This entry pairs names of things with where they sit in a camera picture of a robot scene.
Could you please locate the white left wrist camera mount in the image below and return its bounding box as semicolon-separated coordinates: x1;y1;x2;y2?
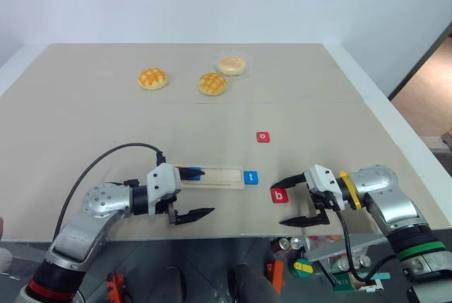
145;162;182;218

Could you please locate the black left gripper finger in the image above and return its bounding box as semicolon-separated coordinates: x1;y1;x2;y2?
174;206;216;227
178;167;206;182

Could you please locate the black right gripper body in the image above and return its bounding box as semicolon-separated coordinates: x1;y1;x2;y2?
309;189;340;213

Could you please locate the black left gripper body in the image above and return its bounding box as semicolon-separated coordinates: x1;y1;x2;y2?
153;194;179;227

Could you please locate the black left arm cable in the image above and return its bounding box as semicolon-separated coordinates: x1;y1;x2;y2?
52;142;167;242

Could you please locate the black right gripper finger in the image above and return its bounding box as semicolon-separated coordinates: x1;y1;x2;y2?
278;208;332;227
269;174;309;190

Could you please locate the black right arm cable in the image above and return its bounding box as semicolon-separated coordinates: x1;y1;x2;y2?
333;208;402;282

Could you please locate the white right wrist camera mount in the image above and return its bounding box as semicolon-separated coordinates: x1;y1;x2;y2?
303;163;350;211

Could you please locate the clear plastic storage box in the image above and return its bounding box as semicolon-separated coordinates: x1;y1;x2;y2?
304;234;389;283

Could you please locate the red letter block b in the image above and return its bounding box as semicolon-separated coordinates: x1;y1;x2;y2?
270;187;290;205

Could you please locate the teal flat piece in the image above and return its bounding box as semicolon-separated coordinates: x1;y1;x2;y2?
367;272;392;283

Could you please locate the orange plastic tool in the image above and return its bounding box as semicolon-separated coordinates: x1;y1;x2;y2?
266;259;285;295

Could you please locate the red drink can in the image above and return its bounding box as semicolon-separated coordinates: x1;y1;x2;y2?
272;237;291;253

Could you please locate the green and yellow round toy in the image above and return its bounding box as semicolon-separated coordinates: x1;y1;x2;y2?
292;258;315;278

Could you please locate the blue letter block t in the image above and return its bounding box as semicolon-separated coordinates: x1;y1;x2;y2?
243;170;261;186

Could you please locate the orange and black clamp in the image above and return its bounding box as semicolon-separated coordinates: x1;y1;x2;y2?
105;270;129;303

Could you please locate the golden crosshatched bun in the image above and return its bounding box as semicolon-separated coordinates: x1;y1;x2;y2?
197;72;227;97
137;67;170;90

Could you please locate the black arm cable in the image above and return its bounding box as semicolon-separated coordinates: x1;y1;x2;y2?
52;142;167;242
333;208;402;282

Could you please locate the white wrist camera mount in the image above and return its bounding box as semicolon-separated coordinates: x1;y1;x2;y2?
145;162;182;218
303;163;350;211

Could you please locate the pale bun in clear wrapper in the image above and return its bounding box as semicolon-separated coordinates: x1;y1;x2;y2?
214;53;254;79

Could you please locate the long wooden letter tray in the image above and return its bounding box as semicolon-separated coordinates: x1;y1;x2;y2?
175;165;246;191

